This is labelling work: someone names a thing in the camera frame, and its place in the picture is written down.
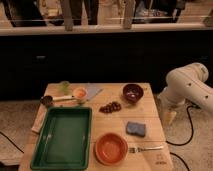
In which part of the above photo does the silver fork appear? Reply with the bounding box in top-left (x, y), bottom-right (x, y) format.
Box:
top-left (128, 146), bottom-right (164, 153)

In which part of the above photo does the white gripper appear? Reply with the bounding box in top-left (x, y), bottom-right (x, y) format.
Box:
top-left (158, 93), bottom-right (185, 125)

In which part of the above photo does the green plastic tray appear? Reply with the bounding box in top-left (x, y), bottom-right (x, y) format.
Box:
top-left (30, 107), bottom-right (92, 171)

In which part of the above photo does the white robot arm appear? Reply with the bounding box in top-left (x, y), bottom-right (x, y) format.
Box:
top-left (158, 62), bottom-right (213, 126)

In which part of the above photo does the black cable left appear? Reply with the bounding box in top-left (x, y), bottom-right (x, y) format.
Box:
top-left (0, 131), bottom-right (25, 154)

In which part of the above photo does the orange red bowl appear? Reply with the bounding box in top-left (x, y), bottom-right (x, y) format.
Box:
top-left (94, 133), bottom-right (128, 166)

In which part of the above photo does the green clear glass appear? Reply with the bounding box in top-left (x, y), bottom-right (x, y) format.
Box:
top-left (59, 81), bottom-right (69, 95)

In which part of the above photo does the black scoop wooden handle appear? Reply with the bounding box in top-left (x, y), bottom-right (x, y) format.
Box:
top-left (40, 95), bottom-right (74, 107)

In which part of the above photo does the small orange cup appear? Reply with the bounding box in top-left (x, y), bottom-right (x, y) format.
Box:
top-left (73, 87), bottom-right (87, 103)

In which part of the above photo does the grey blue cloth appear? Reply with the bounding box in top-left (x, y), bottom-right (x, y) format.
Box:
top-left (86, 84), bottom-right (102, 101)

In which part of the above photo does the blue sponge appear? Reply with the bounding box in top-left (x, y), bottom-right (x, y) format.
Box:
top-left (126, 122), bottom-right (146, 137)

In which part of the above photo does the dark grape bunch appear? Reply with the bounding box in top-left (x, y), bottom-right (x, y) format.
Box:
top-left (99, 101), bottom-right (121, 113)

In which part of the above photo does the black cable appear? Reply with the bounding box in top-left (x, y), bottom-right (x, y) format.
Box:
top-left (165, 104), bottom-right (195, 147)
top-left (0, 131), bottom-right (25, 154)

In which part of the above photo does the black cable right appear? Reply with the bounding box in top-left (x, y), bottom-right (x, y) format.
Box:
top-left (165, 104), bottom-right (195, 147)

